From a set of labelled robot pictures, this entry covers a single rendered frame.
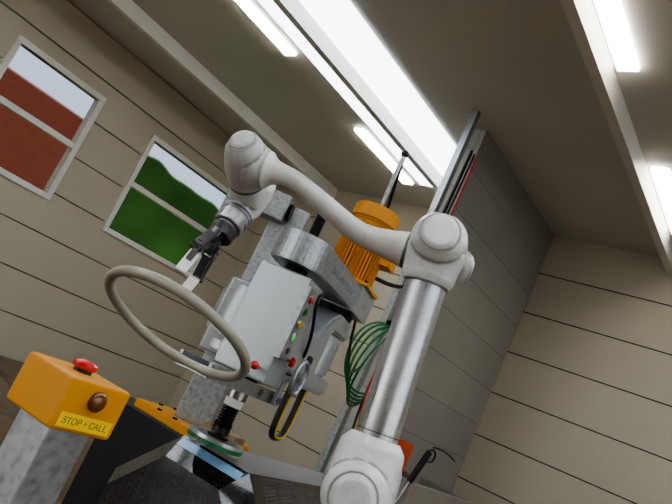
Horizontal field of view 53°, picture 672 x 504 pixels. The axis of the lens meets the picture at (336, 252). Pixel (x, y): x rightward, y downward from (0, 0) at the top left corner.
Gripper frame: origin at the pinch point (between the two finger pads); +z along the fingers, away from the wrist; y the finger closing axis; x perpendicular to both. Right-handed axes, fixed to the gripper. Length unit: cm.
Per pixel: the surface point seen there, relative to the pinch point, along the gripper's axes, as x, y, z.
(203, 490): -24, 91, 24
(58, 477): -20, -48, 59
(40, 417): -15, -57, 54
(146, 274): 8.7, 0.2, 3.5
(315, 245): -14, 53, -63
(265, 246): 26, 155, -111
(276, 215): 28, 141, -122
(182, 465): -12, 97, 20
